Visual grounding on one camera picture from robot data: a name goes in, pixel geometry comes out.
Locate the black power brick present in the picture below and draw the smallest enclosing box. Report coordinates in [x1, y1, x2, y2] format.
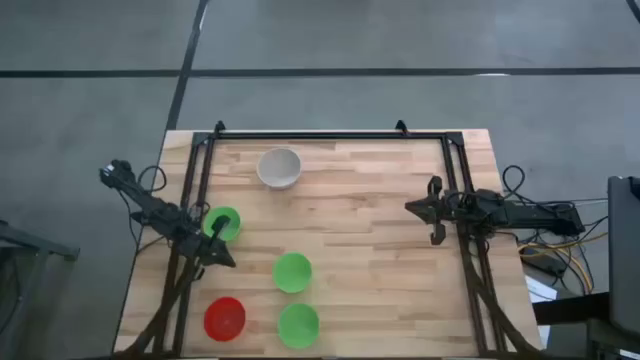
[522, 248, 569, 276]

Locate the black looped cable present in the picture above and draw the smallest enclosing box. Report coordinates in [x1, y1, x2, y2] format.
[501, 164, 527, 201]

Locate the red plastic bowl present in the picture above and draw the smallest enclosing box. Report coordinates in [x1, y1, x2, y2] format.
[203, 296, 247, 343]

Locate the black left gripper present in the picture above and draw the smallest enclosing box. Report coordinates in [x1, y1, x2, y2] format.
[180, 215, 237, 269]

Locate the green plastic bowl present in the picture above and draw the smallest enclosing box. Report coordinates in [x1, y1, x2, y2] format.
[272, 252, 313, 294]
[277, 302, 321, 350]
[202, 206, 242, 243]

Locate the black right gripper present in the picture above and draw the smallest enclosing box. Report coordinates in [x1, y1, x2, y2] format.
[404, 175, 467, 246]

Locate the grey metal stand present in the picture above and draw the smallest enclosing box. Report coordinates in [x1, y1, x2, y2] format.
[0, 218, 81, 360]

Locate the white ribbed bowl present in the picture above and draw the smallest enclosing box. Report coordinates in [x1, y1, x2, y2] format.
[256, 147, 303, 191]

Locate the white paper sheet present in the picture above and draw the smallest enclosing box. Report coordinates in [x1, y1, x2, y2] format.
[523, 273, 559, 349]

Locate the black floor beam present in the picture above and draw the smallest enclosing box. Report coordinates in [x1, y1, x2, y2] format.
[532, 291, 612, 327]

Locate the black aluminium table frame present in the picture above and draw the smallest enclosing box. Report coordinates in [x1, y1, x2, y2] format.
[112, 127, 544, 360]

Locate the dark grey cabinet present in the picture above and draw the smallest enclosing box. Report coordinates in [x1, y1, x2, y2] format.
[607, 174, 640, 337]

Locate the yellow floor cable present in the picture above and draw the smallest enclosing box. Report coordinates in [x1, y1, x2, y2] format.
[517, 232, 609, 295]

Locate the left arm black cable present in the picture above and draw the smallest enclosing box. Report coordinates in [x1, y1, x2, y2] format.
[136, 164, 169, 195]

